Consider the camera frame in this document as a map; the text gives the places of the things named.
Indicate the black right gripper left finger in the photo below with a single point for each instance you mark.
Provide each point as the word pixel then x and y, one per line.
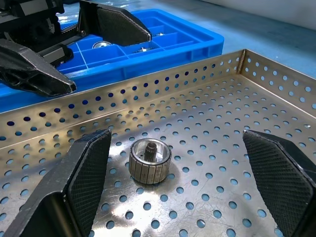
pixel 61 192

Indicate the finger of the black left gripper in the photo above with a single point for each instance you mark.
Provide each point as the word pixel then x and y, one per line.
pixel 116 24
pixel 29 71

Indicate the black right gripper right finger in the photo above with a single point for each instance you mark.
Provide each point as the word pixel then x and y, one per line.
pixel 284 185

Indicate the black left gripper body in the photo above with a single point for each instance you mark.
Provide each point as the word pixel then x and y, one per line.
pixel 29 22

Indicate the blue plastic bin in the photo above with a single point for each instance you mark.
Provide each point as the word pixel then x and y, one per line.
pixel 172 56

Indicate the perforated stainless steel tray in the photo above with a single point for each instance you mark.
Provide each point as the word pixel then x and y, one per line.
pixel 197 123

